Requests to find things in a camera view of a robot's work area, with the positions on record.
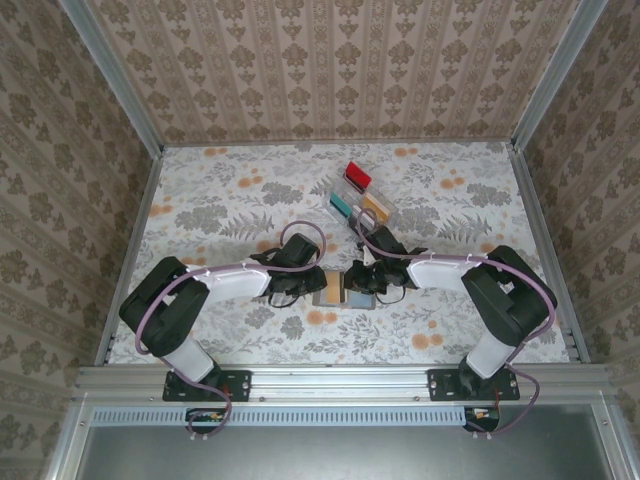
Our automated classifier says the grey slotted cable duct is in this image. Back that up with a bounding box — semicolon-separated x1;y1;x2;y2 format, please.
91;404;469;428

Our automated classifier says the clear acrylic card tray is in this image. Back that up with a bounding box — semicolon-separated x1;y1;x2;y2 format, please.
325;158;399;242

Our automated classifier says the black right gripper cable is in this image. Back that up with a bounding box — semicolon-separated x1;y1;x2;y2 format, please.
374;287;407;306

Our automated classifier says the pale orange card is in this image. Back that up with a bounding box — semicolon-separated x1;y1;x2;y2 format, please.
361;193;392;222

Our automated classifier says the slanted aluminium frame post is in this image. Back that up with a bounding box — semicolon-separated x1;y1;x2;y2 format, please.
58;0;166;154
510;0;611;151

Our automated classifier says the red card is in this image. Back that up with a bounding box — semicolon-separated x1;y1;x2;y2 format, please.
343;160;372;193

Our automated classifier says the long aluminium mounting rail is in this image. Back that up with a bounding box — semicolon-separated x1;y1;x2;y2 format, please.
74;363;614;404

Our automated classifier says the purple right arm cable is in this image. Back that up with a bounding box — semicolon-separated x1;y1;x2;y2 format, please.
354;209;559;441

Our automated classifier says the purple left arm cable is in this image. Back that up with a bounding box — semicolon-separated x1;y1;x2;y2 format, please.
135;219;330;442

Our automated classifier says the aluminium table side rail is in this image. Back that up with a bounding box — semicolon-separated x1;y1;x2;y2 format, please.
508;144;592;364
97;147;166;369

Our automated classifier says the grey leather card holder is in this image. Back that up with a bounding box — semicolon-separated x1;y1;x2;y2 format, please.
312;269;379;311

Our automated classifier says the grey metal panel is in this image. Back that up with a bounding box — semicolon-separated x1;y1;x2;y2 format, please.
74;424;619;480

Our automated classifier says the floral patterned table cover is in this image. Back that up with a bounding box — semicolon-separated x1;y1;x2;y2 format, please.
107;142;576;366

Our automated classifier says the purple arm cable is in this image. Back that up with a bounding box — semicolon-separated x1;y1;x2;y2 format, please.
135;219;330;442
354;209;559;441

